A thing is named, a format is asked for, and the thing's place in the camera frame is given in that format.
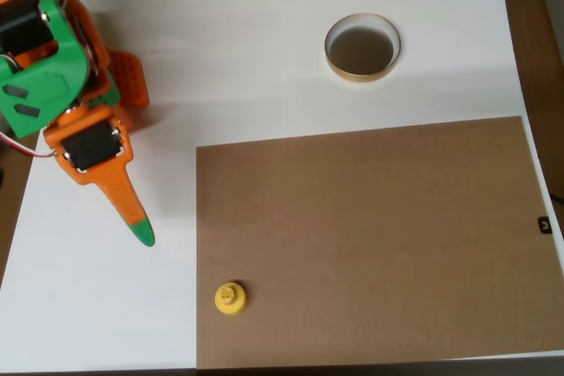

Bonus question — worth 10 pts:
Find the white red servo cable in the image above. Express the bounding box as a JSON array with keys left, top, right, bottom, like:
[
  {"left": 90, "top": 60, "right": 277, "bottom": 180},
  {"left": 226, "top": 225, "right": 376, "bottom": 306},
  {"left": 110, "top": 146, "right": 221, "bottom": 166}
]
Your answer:
[{"left": 0, "top": 128, "right": 59, "bottom": 159}]

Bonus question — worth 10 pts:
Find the small yellow plastic piece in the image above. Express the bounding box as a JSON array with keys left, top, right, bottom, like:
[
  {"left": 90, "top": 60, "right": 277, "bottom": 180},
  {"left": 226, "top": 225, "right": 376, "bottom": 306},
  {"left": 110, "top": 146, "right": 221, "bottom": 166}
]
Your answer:
[{"left": 214, "top": 280, "right": 249, "bottom": 317}]

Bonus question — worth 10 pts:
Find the brown fibreboard sheet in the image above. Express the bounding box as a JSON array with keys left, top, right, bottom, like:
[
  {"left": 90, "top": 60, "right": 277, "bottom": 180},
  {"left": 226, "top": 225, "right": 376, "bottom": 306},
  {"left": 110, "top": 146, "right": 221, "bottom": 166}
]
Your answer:
[{"left": 195, "top": 114, "right": 564, "bottom": 371}]

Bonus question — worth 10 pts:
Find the round gold-rimmed bowl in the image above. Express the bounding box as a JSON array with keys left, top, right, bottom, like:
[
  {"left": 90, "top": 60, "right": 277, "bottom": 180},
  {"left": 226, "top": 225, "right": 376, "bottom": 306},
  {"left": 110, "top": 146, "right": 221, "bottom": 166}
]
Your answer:
[{"left": 323, "top": 11, "right": 403, "bottom": 85}]

